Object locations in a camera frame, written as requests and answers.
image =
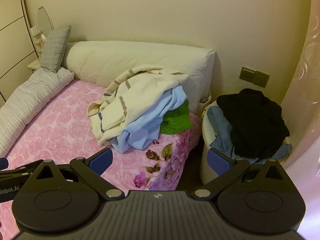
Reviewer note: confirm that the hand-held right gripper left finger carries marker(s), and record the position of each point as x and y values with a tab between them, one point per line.
101	161

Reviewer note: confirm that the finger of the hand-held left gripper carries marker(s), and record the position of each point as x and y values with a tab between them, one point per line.
15	172

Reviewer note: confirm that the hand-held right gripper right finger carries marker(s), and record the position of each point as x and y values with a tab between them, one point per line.
220	162

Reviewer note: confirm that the cream striped sweater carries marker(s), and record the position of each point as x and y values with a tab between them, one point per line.
140	90

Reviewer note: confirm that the white laundry basket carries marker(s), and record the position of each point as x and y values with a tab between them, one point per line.
205	132

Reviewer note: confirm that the blue denim garment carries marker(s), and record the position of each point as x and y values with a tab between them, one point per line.
222	127

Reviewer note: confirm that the black garment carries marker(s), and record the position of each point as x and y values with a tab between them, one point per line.
255	125

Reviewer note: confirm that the light blue garment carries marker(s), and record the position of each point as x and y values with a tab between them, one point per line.
142	130

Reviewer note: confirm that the pink floral blanket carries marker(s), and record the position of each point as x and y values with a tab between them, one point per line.
62	125

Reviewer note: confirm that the green knit garment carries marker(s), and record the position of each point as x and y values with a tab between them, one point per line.
177	120

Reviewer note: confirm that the white bedside storage pocket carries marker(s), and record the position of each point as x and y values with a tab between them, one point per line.
205	98

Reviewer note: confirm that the grey striped quilt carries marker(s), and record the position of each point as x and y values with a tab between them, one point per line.
30	95

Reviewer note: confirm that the cream headboard cushion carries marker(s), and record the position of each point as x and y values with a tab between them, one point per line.
125	60

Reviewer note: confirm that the grey pillow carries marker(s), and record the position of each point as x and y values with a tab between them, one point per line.
55	50

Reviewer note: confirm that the pink curtain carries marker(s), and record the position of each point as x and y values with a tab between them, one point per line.
310	80

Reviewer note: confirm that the cream wardrobe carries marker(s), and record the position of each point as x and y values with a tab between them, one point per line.
12	30

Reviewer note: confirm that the oval mirror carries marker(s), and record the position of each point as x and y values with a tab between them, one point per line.
45	20

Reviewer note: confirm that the brown wall switch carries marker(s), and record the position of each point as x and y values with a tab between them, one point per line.
247	73

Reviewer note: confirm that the brown wall socket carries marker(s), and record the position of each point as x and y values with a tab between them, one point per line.
261	79

